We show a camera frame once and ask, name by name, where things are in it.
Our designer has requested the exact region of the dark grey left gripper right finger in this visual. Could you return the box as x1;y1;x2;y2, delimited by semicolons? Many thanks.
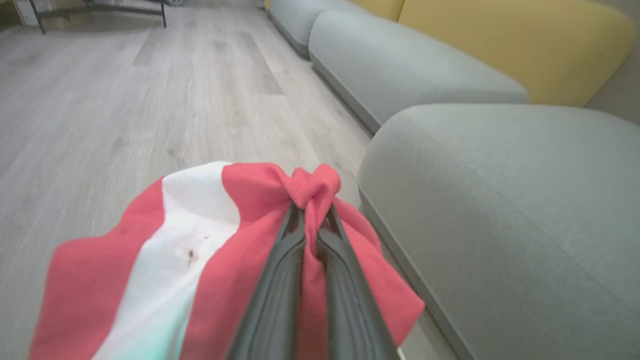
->
316;204;401;360

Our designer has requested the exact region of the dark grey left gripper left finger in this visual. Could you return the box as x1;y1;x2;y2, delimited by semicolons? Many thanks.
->
226;201;307;360

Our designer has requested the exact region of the red and white garment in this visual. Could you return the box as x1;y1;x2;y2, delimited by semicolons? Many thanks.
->
27;161;426;360

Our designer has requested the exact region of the grey sofa seat cushion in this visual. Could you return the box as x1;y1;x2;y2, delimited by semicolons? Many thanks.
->
269;0;373;60
308;9;530;135

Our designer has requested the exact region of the grey sofa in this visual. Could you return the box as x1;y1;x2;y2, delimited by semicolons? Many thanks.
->
357;103;640;360

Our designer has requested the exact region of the yellow sofa backrest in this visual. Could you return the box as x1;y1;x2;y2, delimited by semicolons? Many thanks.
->
398;0;636;108
350;0;406;22

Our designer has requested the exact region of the beige cardboard box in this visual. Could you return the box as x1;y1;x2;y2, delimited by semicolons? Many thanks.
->
13;0;92;28

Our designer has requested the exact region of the black metal table frame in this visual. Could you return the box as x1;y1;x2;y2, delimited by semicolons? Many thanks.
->
28;0;167;35

